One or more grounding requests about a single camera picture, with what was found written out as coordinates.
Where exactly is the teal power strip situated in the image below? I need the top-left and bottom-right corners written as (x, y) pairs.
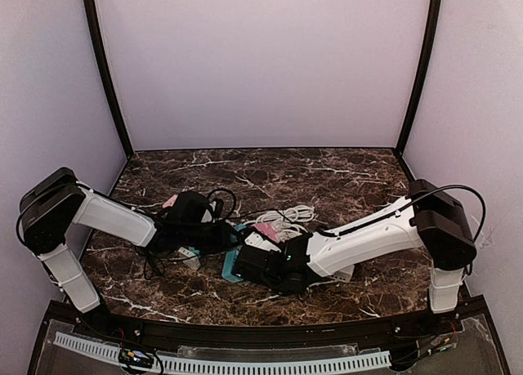
top-left (221, 235), bottom-right (244, 283)

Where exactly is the black front rail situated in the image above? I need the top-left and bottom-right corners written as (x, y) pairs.
top-left (74, 311), bottom-right (451, 351)

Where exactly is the white power strip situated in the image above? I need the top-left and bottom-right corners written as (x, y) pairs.
top-left (330, 265), bottom-right (355, 283)

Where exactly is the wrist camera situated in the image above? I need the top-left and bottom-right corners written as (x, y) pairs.
top-left (202, 188), bottom-right (238, 224)
top-left (244, 228), bottom-right (281, 252)

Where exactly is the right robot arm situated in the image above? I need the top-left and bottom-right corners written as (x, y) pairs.
top-left (231, 179), bottom-right (480, 314)

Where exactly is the white power cord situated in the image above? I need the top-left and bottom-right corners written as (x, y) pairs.
top-left (255, 203), bottom-right (320, 235)

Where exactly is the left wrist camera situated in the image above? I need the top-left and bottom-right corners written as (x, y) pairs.
top-left (202, 188), bottom-right (238, 224)

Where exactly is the left circuit board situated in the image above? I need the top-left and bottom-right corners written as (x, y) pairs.
top-left (118, 348), bottom-right (154, 368)

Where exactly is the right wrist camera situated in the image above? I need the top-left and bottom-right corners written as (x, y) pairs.
top-left (244, 228), bottom-right (281, 252)

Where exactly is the left black frame post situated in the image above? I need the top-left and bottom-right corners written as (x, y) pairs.
top-left (83, 0), bottom-right (134, 159)

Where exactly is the black frame post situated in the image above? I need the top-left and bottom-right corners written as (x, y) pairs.
top-left (83, 0), bottom-right (134, 159)
top-left (395, 0), bottom-right (442, 158)

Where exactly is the black cable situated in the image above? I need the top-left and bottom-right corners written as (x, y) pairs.
top-left (141, 248), bottom-right (168, 280)

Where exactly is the pink triangular power strip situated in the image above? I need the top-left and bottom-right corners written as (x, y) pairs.
top-left (252, 223), bottom-right (279, 243)

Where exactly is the right black frame post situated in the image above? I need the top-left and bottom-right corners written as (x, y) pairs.
top-left (395, 0), bottom-right (442, 158)

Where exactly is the pink cube socket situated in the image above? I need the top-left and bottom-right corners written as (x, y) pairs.
top-left (162, 195), bottom-right (177, 208)

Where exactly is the white slotted cable duct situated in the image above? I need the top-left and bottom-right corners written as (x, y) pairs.
top-left (53, 332), bottom-right (391, 374)

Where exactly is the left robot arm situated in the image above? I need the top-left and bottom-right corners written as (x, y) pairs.
top-left (16, 167), bottom-right (235, 314)

